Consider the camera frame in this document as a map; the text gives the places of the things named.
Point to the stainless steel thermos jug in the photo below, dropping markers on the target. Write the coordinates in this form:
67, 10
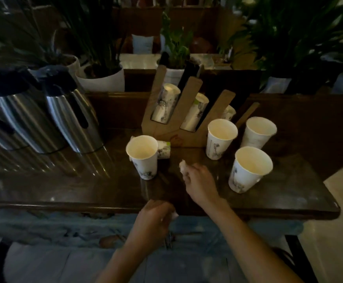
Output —
71, 114
15, 114

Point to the black table leg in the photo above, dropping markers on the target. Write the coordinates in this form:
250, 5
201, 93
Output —
301, 257

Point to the large dark leafy plant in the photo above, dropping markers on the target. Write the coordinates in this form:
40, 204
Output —
292, 41

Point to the blue grey cloth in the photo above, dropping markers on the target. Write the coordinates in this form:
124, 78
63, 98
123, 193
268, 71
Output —
71, 250

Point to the tall leafy plant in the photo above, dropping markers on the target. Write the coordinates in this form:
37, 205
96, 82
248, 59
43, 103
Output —
80, 29

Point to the printed white paper cup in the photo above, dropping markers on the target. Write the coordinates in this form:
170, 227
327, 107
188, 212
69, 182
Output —
257, 132
143, 157
220, 138
248, 170

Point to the small white plant pot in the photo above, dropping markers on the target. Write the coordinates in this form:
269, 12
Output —
72, 63

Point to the person's right forearm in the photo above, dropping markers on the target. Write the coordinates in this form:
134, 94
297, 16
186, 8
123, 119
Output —
248, 247

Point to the person's left fingers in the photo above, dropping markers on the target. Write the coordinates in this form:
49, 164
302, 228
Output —
167, 210

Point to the small white piece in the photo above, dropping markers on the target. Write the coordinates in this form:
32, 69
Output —
183, 167

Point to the small green potted plant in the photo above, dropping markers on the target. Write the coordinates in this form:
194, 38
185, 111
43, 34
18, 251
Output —
175, 47

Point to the person's right hand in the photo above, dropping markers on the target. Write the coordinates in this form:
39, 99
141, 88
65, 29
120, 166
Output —
202, 185

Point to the lying printed paper cup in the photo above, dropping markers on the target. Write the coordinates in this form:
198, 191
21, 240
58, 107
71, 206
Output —
164, 149

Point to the person's left hand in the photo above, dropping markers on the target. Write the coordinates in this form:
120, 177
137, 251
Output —
149, 225

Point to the wooden cup holder rack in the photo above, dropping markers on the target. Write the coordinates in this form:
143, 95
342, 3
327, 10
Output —
186, 100

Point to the white cushion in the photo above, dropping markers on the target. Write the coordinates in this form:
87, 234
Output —
142, 44

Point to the short stack of paper cups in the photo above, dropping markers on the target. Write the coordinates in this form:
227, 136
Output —
228, 112

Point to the person's left forearm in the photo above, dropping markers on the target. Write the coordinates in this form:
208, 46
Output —
124, 263

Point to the dark wooden partition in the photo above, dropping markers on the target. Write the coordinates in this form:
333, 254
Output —
307, 126

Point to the person's right fingers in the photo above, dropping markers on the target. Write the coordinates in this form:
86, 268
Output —
193, 170

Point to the green-rimmed stack of paper cups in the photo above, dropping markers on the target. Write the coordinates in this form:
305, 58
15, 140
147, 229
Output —
194, 112

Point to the large white plant pot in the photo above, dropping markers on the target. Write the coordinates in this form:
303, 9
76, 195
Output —
103, 81

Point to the tall stack of paper cups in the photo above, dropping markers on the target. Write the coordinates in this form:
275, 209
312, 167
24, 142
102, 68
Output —
165, 103

